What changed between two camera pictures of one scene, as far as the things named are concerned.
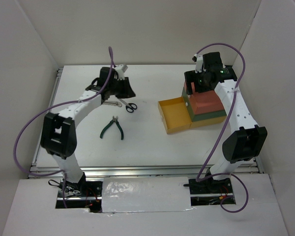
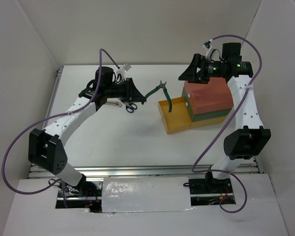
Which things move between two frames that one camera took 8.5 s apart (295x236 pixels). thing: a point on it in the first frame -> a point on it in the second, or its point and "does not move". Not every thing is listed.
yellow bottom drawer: x=176 y=117 does not move
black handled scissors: x=130 y=107 does not move
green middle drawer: x=200 y=116 does not move
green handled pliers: x=113 y=120 -> x=162 y=85
